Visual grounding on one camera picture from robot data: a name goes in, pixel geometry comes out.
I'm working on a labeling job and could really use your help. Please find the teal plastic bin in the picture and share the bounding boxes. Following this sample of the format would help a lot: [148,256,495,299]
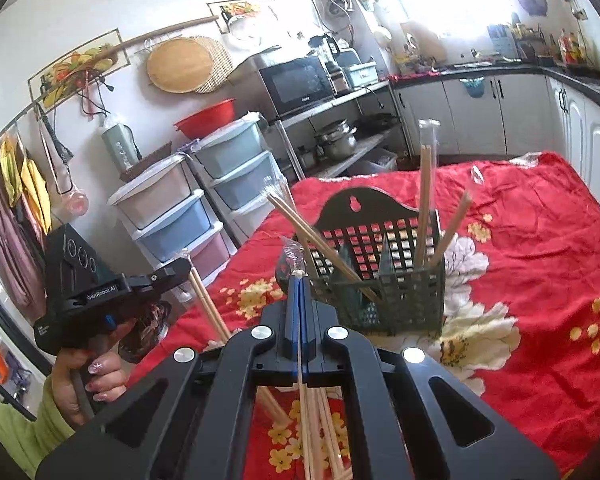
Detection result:
[342,61,378,88]

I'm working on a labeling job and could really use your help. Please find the white lower kitchen cabinets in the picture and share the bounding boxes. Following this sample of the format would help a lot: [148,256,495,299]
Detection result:
[392,67,600,236]

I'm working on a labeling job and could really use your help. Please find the stacked steel pots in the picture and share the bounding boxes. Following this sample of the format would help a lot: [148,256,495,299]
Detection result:
[314,120,358,161]

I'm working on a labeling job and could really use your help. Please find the beige blue pink drawer tower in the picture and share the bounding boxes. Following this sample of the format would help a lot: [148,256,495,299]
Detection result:
[109,155,231,286]

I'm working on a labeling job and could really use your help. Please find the wooden chopstick pair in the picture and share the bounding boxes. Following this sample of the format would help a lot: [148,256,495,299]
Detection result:
[427,165,486,267]
[414,119,442,267]
[262,176,383,306]
[279,240,326,480]
[180,249,233,343]

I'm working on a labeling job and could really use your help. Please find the metal shelf rack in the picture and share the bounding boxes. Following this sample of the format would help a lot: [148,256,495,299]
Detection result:
[267,80,416,181]

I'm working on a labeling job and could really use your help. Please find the brown wicker basket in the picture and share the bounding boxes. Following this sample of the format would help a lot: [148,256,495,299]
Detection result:
[120,141,173,183]

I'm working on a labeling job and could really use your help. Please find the person's left forearm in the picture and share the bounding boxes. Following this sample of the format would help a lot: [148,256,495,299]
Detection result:
[0,377,88,480]

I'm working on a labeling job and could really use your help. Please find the round woven mat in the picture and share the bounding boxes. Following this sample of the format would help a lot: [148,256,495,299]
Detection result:
[190,36,235,95]

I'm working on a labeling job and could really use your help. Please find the red plastic basin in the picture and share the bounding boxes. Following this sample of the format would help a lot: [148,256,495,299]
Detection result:
[173,98,237,139]

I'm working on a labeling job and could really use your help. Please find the black microwave oven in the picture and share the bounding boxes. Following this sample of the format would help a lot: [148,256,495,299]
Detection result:
[257,55,336,118]

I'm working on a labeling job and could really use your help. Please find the pink round hanging scrubber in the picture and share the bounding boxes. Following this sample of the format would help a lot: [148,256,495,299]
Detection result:
[65,187,90,213]

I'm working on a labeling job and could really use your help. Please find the small fruit wall poster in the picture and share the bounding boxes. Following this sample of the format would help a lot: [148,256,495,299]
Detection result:
[207,0,276,33]

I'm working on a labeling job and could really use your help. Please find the white round plastic cover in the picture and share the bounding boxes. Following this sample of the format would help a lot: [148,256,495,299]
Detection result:
[228,15,261,41]

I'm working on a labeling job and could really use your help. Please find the black blender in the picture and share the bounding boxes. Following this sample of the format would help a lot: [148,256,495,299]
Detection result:
[307,34,341,61]

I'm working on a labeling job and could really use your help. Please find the pink hanging towel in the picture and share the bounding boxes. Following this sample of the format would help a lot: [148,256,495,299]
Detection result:
[0,160,47,311]

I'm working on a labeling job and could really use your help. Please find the pale green bottle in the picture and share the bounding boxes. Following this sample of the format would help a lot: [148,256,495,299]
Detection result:
[101,120,138,171]

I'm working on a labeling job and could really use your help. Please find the teal plastic drawer tower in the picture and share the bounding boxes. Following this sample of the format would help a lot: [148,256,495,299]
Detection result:
[192,120,281,241]

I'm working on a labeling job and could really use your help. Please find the large fruit wall poster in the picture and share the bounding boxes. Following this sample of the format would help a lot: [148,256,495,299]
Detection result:
[28,30,131,106]

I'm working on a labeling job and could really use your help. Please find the round bamboo tray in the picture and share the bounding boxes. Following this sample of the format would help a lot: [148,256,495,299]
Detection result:
[146,38,211,93]

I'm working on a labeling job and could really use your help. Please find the condiment bottles on counter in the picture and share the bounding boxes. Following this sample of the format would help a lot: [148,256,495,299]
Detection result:
[557,30,588,66]

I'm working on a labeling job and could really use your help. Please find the long wooden rod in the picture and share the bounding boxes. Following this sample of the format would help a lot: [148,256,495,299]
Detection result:
[0,15,220,150]

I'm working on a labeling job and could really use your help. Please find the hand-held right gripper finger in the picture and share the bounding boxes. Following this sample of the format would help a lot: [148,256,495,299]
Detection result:
[35,272,301,480]
[301,274,561,480]

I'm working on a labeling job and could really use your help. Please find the beige cutting board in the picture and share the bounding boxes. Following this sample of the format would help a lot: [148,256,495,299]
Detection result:
[400,22,443,63]

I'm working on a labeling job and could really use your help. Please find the yellow hanging cloth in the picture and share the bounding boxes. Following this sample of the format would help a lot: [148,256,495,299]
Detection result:
[0,137,52,233]

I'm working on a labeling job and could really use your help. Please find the dark green utensil basket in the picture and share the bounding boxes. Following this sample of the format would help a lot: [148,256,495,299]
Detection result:
[275,187,446,337]

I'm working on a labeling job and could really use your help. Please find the white plastic tub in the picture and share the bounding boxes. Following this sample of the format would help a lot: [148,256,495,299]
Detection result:
[352,147,398,176]

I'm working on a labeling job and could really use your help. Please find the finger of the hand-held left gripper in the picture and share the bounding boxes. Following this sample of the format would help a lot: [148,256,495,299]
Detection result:
[122,258,192,293]

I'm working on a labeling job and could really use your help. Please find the person's left hand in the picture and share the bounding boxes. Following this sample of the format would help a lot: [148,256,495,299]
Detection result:
[50,349,128,428]

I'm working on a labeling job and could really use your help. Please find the red floral blanket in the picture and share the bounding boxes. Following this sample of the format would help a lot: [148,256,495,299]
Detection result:
[125,150,600,480]

